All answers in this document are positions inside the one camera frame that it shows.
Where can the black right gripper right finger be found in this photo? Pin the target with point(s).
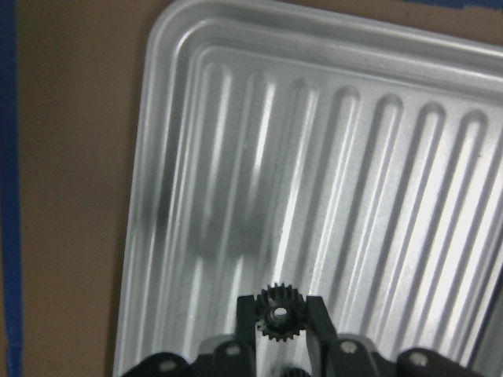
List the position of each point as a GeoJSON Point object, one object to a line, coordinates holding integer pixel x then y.
{"type": "Point", "coordinates": [321, 333]}

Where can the silver ribbed metal tray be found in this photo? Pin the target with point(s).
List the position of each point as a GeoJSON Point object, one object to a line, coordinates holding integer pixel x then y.
{"type": "Point", "coordinates": [353, 159]}

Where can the black bearing gear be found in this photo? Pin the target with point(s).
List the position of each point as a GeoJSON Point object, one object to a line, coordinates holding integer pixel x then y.
{"type": "Point", "coordinates": [280, 312]}

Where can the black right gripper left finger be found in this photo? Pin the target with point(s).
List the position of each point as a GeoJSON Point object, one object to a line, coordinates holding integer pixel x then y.
{"type": "Point", "coordinates": [246, 332]}

